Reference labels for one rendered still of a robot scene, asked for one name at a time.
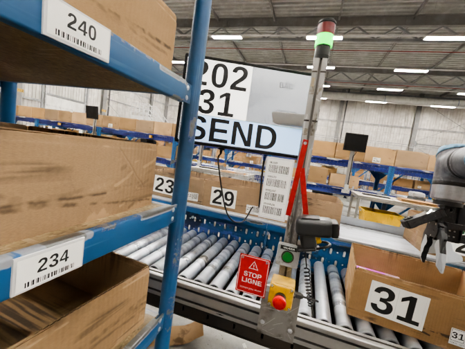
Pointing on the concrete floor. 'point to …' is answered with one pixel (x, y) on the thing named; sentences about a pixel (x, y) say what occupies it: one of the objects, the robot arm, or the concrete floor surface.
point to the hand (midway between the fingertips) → (429, 264)
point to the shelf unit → (132, 230)
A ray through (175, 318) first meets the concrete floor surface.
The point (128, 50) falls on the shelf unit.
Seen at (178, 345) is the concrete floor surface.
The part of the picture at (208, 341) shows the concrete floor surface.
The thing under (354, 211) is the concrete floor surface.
